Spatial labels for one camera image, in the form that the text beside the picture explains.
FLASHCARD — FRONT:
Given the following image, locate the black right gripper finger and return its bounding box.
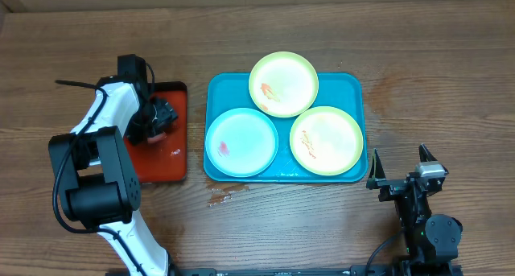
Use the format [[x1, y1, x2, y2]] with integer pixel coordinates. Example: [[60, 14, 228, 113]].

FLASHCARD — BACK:
[[418, 143, 436, 163], [369, 149, 385, 180]]

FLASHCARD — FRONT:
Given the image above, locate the light blue plate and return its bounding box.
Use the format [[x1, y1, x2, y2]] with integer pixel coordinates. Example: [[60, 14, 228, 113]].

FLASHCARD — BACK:
[[204, 108, 278, 178]]

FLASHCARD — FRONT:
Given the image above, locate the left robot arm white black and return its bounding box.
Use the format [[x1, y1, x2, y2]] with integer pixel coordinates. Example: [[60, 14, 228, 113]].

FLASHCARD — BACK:
[[48, 76, 180, 275]]

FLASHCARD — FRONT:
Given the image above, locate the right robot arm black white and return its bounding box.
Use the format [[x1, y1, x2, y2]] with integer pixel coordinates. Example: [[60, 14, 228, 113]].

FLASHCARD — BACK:
[[363, 144, 464, 276]]

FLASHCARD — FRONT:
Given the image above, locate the red water tray black rim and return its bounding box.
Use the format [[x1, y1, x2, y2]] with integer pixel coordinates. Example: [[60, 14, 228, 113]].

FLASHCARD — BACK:
[[124, 81, 187, 184]]

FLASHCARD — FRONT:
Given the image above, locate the yellow plate right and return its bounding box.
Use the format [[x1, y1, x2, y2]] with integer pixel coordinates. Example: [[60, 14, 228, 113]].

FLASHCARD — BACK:
[[289, 106, 365, 176]]

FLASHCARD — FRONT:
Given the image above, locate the yellow plate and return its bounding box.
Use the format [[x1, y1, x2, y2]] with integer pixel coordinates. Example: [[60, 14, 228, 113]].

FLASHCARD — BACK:
[[289, 106, 365, 176], [249, 51, 319, 118]]

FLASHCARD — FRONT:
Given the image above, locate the yellow plate top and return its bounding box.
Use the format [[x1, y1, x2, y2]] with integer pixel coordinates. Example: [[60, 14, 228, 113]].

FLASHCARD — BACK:
[[249, 51, 319, 118]]

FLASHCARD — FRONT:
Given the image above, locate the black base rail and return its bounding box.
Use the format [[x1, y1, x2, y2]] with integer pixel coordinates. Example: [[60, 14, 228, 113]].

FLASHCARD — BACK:
[[106, 263, 464, 276]]

